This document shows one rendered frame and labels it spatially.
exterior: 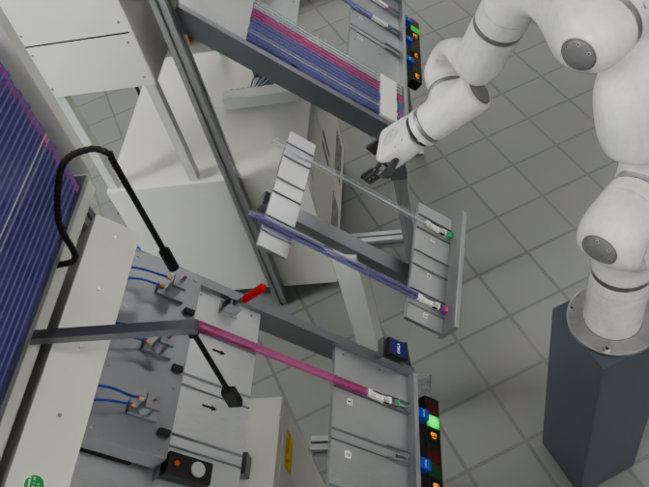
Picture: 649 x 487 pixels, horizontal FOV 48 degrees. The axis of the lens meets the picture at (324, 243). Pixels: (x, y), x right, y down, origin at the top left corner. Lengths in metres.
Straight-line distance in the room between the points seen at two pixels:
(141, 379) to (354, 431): 0.47
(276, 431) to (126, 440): 0.64
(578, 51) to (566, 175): 1.89
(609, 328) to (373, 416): 0.53
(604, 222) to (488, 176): 1.67
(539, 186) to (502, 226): 0.25
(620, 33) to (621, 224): 0.36
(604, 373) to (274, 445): 0.73
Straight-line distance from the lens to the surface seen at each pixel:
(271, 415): 1.73
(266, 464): 1.69
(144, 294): 1.25
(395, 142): 1.56
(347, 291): 1.80
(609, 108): 1.24
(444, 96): 1.49
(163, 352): 1.20
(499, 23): 1.26
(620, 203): 1.35
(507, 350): 2.47
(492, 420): 2.35
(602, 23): 1.10
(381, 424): 1.50
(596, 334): 1.67
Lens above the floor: 2.11
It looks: 48 degrees down
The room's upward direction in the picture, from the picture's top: 17 degrees counter-clockwise
